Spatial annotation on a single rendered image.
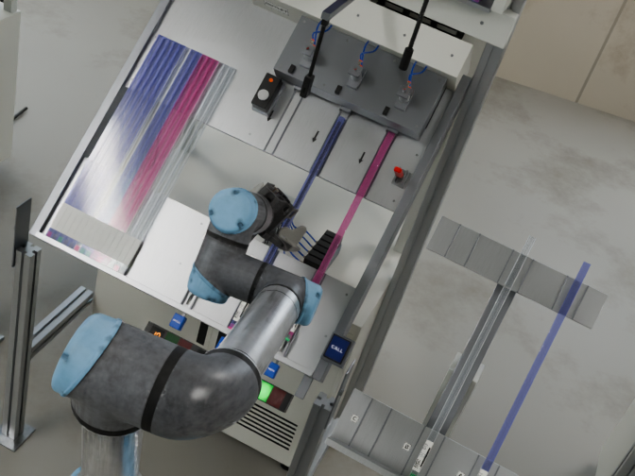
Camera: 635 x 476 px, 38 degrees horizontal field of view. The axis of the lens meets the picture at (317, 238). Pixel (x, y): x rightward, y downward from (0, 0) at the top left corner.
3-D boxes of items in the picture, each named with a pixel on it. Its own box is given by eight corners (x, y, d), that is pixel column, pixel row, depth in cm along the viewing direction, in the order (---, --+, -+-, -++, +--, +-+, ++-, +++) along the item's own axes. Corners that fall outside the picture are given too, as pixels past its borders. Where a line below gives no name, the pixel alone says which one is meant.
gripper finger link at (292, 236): (321, 241, 181) (295, 220, 175) (300, 262, 182) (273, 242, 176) (315, 231, 184) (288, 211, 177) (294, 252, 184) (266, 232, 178)
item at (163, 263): (315, 372, 190) (314, 371, 187) (44, 235, 201) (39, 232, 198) (356, 290, 193) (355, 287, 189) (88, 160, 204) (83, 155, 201)
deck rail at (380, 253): (322, 383, 192) (319, 382, 186) (314, 379, 192) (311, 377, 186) (470, 88, 202) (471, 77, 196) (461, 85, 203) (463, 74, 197)
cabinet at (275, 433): (298, 489, 253) (361, 329, 217) (81, 374, 265) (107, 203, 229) (377, 352, 304) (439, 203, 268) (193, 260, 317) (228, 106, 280)
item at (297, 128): (395, 216, 198) (394, 211, 193) (130, 93, 209) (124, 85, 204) (461, 84, 203) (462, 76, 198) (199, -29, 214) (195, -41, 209)
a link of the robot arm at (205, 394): (248, 410, 111) (332, 269, 156) (165, 374, 112) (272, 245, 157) (222, 484, 115) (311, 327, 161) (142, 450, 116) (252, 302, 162)
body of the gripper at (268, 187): (300, 212, 176) (287, 209, 164) (269, 243, 177) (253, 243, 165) (273, 183, 177) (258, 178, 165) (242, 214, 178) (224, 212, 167)
